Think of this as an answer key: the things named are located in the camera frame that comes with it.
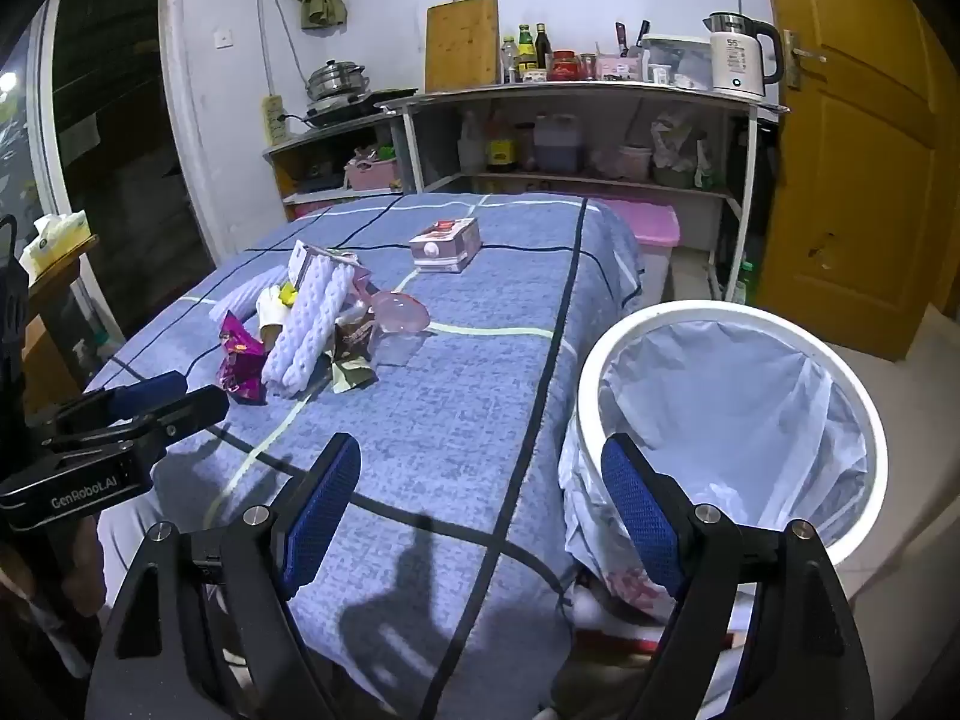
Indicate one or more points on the pink plastic bucket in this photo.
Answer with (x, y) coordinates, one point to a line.
(635, 163)

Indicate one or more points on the clear plastic storage box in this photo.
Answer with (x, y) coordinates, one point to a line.
(675, 52)

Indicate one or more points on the wooden cutting board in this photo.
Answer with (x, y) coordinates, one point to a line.
(461, 45)

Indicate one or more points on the green glass bottle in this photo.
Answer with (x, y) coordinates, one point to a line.
(527, 52)

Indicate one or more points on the short white foam net sleeve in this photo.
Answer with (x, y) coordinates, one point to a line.
(240, 296)

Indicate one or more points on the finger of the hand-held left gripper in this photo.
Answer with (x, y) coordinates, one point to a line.
(150, 392)
(187, 411)

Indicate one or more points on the purple plastic jug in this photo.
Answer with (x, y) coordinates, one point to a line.
(559, 146)

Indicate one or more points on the clear plastic cup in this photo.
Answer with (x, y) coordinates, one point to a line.
(397, 351)

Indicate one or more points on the black induction cooker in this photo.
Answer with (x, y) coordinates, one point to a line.
(337, 114)

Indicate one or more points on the small glass jar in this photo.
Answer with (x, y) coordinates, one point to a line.
(587, 67)

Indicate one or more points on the low wooden side shelf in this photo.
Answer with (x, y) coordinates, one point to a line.
(330, 136)

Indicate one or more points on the grey metal shelf unit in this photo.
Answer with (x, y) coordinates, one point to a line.
(570, 94)

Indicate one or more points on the yellowed power strip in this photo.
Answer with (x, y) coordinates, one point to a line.
(271, 120)

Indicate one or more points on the stainless steel pot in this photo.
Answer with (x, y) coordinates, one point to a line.
(337, 81)

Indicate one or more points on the yellow snack wrapper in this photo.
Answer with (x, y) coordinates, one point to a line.
(286, 294)

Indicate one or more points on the dark glass bottle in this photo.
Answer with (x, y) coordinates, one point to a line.
(544, 49)

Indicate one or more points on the red and white milk carton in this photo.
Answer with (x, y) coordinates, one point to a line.
(442, 247)

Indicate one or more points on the white tissue pack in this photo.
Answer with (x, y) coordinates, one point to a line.
(56, 236)

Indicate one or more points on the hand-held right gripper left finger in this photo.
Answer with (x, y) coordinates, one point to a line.
(322, 510)

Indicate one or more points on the pink utensil holder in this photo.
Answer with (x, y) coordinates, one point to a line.
(619, 69)

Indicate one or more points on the pink plastic basket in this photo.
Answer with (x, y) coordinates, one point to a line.
(371, 176)

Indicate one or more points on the bundle of plastic bags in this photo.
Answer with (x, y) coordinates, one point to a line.
(675, 150)

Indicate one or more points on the yellow wooden door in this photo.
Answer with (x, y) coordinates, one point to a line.
(847, 202)

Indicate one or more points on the long white foam net sleeve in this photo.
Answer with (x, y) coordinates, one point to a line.
(307, 330)

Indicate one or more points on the purple snack wrapper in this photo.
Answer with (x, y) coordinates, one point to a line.
(241, 367)

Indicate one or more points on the large dark sauce bottle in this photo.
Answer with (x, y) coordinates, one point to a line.
(501, 150)

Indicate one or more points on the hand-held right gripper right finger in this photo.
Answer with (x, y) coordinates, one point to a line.
(641, 514)

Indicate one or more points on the green snack wrapper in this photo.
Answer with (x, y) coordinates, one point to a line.
(349, 375)

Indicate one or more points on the red jar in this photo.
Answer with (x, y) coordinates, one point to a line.
(562, 66)

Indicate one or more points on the brown snack wrapper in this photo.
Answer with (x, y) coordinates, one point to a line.
(354, 334)

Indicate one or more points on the white electric kettle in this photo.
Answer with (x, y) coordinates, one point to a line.
(739, 60)

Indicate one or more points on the translucent white bin liner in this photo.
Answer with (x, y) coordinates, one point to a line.
(712, 390)

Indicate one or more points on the clear small bottle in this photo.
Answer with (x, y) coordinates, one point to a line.
(510, 64)

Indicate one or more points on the blue checked blanket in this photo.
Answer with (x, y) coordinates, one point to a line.
(465, 405)

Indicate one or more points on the white round trash bin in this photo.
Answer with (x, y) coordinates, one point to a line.
(712, 311)

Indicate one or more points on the green plastic drink bottle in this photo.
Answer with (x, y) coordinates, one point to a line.
(745, 285)

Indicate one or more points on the white wall switch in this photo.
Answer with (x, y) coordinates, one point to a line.
(223, 37)

